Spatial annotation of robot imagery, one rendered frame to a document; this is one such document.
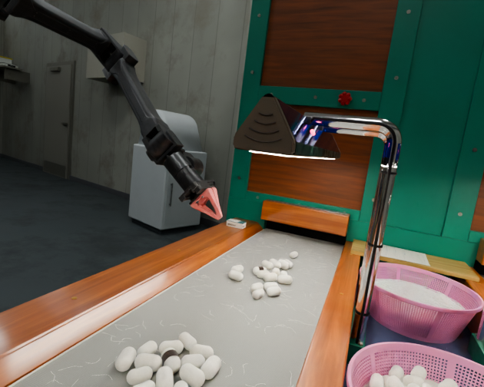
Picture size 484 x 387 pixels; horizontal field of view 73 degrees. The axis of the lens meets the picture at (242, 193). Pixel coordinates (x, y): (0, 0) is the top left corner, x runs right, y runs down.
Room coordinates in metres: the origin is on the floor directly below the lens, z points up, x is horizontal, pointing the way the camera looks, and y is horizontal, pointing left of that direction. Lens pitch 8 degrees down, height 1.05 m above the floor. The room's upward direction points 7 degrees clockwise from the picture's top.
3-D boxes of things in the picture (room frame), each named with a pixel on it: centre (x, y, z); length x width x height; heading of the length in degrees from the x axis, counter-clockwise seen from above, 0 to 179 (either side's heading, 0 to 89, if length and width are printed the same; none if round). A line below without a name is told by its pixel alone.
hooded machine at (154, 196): (3.76, 0.87, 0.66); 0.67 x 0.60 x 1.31; 54
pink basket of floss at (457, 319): (0.76, -0.45, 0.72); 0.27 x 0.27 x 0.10
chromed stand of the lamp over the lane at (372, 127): (0.67, -0.20, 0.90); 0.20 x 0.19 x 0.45; 159
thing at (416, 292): (0.76, -0.45, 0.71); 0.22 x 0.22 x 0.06
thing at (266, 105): (0.71, -0.13, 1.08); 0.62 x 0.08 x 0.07; 159
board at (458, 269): (0.97, -0.53, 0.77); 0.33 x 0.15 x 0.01; 69
